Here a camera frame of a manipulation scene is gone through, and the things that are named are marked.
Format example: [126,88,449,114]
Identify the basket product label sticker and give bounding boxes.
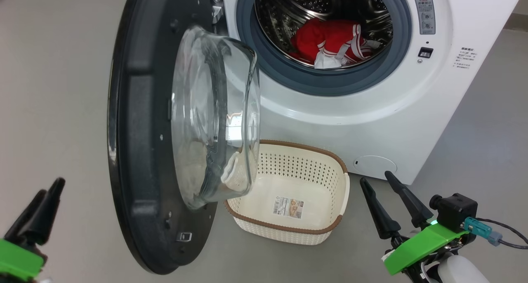
[272,196,304,219]

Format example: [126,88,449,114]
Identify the grey warning label sticker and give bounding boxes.
[414,0,436,35]

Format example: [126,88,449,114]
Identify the round washer filter cover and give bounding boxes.
[354,156,397,175]

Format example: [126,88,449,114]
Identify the grey rubber door gasket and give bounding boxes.
[236,0,413,97]

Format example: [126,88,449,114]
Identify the red white jersey striped cuffs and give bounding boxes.
[314,22,382,69]

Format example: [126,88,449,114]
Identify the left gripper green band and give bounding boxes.
[0,177,66,281]

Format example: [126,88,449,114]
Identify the teal right camera cable connector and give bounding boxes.
[463,217,504,246]

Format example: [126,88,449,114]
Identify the white front-load washing machine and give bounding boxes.
[204,0,528,185]

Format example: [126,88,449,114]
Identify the metal door hinge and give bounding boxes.
[210,0,225,24]

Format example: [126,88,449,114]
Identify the black round glass washer door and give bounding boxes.
[107,0,261,275]

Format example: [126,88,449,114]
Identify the stainless steel washer drum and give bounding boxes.
[255,0,394,69]

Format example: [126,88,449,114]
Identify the red garment wide white stripe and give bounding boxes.
[291,18,355,63]

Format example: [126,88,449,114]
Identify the cream perforated basket brown rim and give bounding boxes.
[224,139,350,245]

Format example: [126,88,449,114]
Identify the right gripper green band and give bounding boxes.
[360,171,469,283]

